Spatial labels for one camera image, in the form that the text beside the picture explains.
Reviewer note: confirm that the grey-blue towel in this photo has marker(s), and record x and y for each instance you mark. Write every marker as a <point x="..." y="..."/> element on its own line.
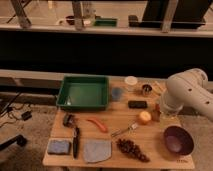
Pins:
<point x="96" y="150"/>

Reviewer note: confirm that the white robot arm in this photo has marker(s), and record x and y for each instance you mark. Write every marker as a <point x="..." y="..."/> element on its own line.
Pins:
<point x="187" y="88"/>

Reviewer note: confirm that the green plastic tray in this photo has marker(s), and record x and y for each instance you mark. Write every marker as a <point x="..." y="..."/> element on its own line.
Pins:
<point x="83" y="93"/>

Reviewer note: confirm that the small blue cup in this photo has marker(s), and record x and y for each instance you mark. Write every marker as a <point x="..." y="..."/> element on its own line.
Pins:
<point x="116" y="93"/>

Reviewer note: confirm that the black rectangular block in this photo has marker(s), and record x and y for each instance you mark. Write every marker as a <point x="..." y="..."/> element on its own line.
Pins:
<point x="137" y="104"/>

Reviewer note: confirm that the small metal cup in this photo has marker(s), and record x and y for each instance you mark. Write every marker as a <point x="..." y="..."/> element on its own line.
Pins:
<point x="146" y="89"/>

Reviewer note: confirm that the orange carrot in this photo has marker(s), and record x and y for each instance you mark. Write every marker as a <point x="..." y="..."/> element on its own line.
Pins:
<point x="99" y="124"/>

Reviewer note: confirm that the metal fork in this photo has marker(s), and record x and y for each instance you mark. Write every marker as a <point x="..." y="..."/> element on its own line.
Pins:
<point x="131" y="127"/>

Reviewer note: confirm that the yellow apple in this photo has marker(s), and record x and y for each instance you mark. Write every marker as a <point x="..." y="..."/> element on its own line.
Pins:
<point x="144" y="117"/>

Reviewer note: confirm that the small black brush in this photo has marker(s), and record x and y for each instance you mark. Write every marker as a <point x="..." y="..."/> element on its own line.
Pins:
<point x="69" y="121"/>

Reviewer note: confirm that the brown small bottle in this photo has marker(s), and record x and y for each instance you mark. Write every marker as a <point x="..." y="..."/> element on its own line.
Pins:
<point x="156" y="113"/>

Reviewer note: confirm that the brown pine cone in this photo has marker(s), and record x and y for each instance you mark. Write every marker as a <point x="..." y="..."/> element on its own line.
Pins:
<point x="131" y="150"/>

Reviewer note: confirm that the blue sponge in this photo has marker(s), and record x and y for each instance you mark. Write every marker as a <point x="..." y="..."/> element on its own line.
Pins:
<point x="58" y="147"/>

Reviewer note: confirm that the black power adapter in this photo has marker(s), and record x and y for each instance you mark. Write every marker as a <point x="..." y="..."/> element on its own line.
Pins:
<point x="26" y="115"/>

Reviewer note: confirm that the purple bowl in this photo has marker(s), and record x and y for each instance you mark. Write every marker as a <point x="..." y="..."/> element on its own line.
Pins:
<point x="178" y="140"/>

